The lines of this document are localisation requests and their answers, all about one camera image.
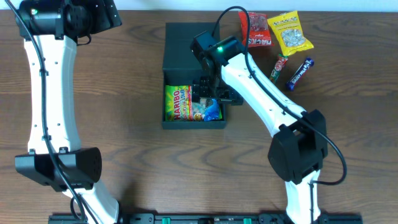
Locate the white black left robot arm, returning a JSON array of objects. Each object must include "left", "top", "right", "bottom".
[{"left": 13, "top": 0, "right": 121, "bottom": 223}]

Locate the red Hacks candy bag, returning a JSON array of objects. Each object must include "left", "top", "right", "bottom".
[{"left": 238, "top": 11, "right": 273, "bottom": 47}]

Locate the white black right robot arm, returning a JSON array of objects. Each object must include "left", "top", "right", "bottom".
[{"left": 190, "top": 31, "right": 327, "bottom": 223}]

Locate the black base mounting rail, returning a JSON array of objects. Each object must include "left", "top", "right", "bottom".
[{"left": 47, "top": 212, "right": 363, "bottom": 224}]

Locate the green Haribo gummy bag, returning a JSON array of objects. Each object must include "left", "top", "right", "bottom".
[{"left": 164, "top": 85, "right": 223, "bottom": 123}]

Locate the yellow nut snack bag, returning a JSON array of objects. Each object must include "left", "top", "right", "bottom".
[{"left": 267, "top": 11, "right": 314, "bottom": 57}]

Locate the purple Dairy Milk bar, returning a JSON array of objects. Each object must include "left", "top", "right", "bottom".
[{"left": 285, "top": 57, "right": 314, "bottom": 91}]

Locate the blue Oreo cookie pack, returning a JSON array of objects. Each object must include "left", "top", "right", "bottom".
[{"left": 203, "top": 98, "right": 221, "bottom": 121}]

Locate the green red candy bar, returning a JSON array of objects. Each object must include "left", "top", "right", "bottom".
[{"left": 269, "top": 54, "right": 289, "bottom": 83}]

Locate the dark green gift box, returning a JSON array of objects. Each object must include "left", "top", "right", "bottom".
[{"left": 162, "top": 22, "right": 227, "bottom": 129}]

